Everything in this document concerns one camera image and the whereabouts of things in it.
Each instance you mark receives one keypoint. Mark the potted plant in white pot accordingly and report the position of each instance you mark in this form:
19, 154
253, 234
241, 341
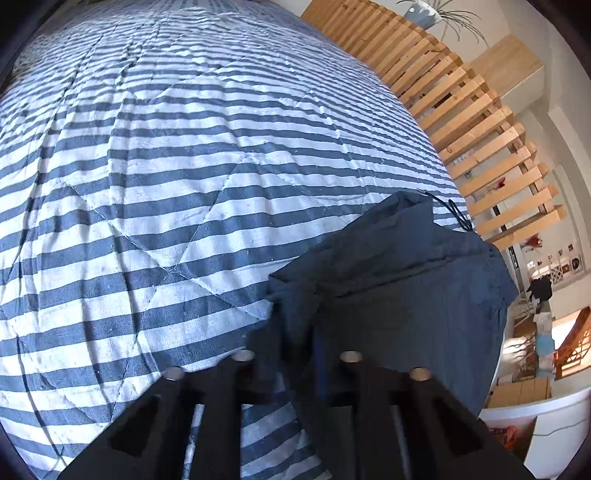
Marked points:
422, 14

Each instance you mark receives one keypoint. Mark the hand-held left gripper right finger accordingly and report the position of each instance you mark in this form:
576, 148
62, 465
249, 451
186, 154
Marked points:
364, 392

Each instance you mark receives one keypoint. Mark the dark grey pants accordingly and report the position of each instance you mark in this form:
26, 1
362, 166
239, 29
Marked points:
406, 286

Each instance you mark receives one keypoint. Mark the white curved furniture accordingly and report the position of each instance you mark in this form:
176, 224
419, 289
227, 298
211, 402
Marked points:
554, 415

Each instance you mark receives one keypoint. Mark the light wooden wall panel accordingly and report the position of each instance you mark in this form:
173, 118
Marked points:
508, 64

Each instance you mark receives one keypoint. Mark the wooden slatted bed rail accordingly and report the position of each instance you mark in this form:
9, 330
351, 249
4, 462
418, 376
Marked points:
461, 106

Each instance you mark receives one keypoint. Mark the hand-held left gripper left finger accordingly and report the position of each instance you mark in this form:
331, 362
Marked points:
231, 383

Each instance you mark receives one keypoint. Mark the blue white striped quilted blanket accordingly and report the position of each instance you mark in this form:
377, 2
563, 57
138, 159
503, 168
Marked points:
138, 184

